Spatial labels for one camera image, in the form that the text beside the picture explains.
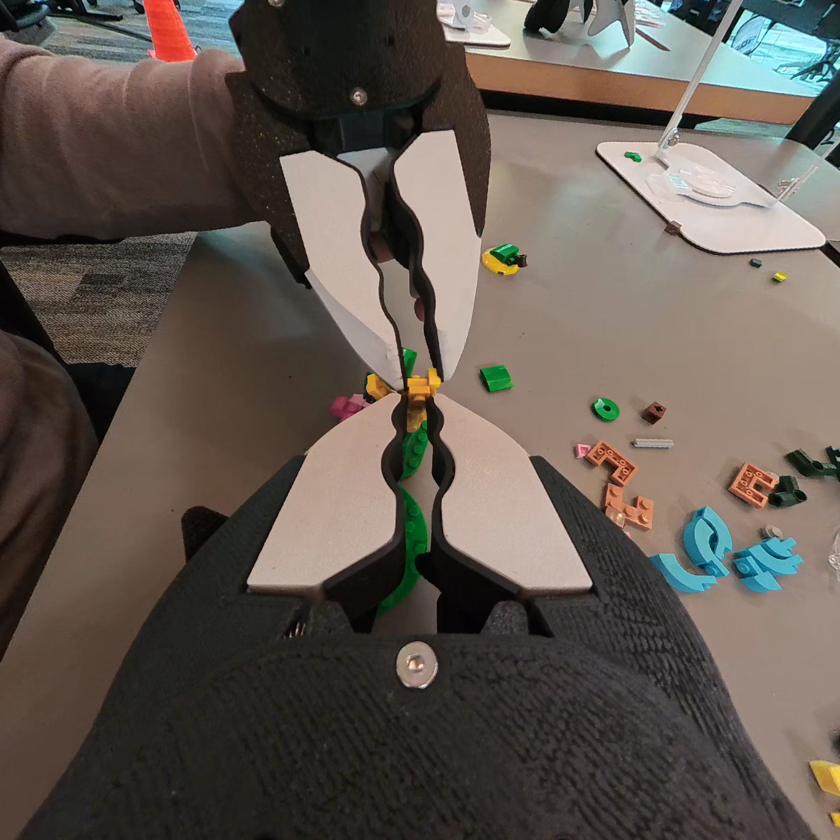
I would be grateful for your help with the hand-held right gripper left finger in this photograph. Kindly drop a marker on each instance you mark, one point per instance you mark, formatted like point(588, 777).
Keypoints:
point(328, 525)

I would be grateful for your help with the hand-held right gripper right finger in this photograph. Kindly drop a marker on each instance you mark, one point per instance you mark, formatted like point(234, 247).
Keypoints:
point(512, 525)

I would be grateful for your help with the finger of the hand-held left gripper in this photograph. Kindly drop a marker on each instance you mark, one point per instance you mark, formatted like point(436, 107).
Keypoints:
point(446, 229)
point(328, 229)

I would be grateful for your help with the green brick plant model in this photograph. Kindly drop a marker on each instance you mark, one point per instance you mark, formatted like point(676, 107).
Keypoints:
point(413, 525)

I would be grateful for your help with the yellow brick flower assembly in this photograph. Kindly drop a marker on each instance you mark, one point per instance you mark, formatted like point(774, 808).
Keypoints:
point(417, 387)

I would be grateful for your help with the person's left forearm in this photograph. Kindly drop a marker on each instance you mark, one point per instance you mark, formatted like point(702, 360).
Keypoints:
point(118, 144)

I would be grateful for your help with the grey desk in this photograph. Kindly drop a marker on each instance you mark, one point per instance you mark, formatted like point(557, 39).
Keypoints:
point(590, 328)

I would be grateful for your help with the person's left hand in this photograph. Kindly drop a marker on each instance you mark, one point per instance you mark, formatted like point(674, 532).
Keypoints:
point(379, 246)

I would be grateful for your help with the yellow and green brick piece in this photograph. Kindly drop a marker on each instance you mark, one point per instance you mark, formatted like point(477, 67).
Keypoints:
point(502, 259)

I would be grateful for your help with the tan angled brick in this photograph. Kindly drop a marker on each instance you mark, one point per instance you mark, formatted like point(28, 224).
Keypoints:
point(623, 515)
point(604, 454)

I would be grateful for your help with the green round brick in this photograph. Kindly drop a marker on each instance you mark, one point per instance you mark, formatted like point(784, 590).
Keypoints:
point(597, 410)

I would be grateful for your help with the green curved brick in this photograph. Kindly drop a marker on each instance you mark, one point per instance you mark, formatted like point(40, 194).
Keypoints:
point(495, 379)

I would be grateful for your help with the white folding stand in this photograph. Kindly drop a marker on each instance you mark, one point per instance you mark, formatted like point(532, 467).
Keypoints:
point(479, 29)

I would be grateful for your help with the grey axle pin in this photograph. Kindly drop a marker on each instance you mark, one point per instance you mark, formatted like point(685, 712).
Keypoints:
point(653, 443)

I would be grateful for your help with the orange traffic cone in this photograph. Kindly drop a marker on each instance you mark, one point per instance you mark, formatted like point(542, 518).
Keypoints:
point(167, 33)

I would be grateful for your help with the small teal arch brick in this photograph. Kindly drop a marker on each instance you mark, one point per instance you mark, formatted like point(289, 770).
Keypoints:
point(682, 577)

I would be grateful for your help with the dark brown brick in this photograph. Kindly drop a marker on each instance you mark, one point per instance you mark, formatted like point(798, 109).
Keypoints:
point(655, 412)

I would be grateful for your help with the large teal arch brick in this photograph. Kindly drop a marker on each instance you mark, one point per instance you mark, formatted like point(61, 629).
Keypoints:
point(699, 538)

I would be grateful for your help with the spare black white gripper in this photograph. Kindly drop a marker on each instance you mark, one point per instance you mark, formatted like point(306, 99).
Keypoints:
point(577, 19)

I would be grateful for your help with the teal arch brick cluster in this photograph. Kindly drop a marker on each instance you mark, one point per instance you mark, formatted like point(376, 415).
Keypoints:
point(768, 568)

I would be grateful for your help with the small dark green brick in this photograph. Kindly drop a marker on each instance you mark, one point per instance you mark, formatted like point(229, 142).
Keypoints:
point(787, 495)

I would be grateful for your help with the person's brown sweater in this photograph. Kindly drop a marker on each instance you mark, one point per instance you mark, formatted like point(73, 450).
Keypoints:
point(39, 492)

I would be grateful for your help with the white booklet stand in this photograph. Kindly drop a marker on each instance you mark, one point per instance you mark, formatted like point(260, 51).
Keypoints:
point(741, 223)

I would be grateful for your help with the dark green brick piece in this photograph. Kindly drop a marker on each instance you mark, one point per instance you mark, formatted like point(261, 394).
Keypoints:
point(810, 463)

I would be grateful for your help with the clear curved brick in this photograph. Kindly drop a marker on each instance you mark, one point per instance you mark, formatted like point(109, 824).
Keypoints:
point(835, 551)

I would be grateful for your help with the tan frame brick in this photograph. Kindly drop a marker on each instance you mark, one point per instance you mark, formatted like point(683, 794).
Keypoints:
point(745, 485)

